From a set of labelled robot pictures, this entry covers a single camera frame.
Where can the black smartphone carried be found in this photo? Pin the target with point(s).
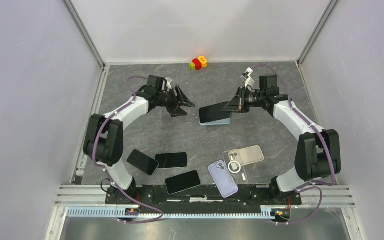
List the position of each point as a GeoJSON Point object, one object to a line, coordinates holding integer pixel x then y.
{"type": "Point", "coordinates": [213, 113]}

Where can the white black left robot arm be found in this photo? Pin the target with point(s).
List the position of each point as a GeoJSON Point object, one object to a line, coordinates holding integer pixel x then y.
{"type": "Point", "coordinates": [104, 138]}

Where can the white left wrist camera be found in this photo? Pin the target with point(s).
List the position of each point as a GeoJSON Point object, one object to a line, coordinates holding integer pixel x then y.
{"type": "Point", "coordinates": [168, 83]}

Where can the black smartphone leftmost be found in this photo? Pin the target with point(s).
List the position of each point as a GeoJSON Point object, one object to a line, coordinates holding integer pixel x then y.
{"type": "Point", "coordinates": [143, 162]}

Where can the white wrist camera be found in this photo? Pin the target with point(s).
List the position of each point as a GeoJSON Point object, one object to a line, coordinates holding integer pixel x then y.
{"type": "Point", "coordinates": [168, 83]}
{"type": "Point", "coordinates": [246, 77]}

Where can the clear magsafe phone case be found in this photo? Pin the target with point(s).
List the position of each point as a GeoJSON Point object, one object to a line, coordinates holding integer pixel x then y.
{"type": "Point", "coordinates": [235, 166]}

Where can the black smartphone front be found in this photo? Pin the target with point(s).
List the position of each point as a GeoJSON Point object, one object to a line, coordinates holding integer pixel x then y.
{"type": "Point", "coordinates": [182, 182]}

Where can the light blue toothed rail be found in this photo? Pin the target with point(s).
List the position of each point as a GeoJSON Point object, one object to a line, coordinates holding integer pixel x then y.
{"type": "Point", "coordinates": [124, 213]}

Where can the black smartphone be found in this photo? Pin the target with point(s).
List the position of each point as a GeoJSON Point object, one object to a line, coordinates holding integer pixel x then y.
{"type": "Point", "coordinates": [172, 160]}
{"type": "Point", "coordinates": [182, 182]}
{"type": "Point", "coordinates": [143, 162]}

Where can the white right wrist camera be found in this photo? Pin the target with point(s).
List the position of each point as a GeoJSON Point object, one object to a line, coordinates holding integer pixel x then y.
{"type": "Point", "coordinates": [246, 77]}

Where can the light blue phone case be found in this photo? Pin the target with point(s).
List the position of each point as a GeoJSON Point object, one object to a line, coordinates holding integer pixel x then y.
{"type": "Point", "coordinates": [221, 122]}

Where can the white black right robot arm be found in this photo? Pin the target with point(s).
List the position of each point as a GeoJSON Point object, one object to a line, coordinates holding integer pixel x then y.
{"type": "Point", "coordinates": [318, 154]}

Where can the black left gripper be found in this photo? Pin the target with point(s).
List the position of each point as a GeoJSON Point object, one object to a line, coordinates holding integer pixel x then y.
{"type": "Point", "coordinates": [174, 110]}

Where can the colourful toy blocks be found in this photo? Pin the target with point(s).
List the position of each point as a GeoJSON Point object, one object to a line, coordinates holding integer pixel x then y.
{"type": "Point", "coordinates": [198, 63]}

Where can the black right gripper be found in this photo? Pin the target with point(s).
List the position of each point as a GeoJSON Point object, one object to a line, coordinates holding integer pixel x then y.
{"type": "Point", "coordinates": [233, 105]}

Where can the lilac phone case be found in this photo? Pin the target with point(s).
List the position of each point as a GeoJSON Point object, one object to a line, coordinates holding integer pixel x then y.
{"type": "Point", "coordinates": [223, 179]}

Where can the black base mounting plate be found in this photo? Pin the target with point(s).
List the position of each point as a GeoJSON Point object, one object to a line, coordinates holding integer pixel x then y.
{"type": "Point", "coordinates": [206, 199]}

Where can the black smartphone middle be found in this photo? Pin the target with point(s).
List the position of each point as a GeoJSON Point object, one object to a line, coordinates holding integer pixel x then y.
{"type": "Point", "coordinates": [172, 160]}

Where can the beige translucent phone case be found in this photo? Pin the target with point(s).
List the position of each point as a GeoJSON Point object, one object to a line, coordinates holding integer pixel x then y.
{"type": "Point", "coordinates": [247, 156]}

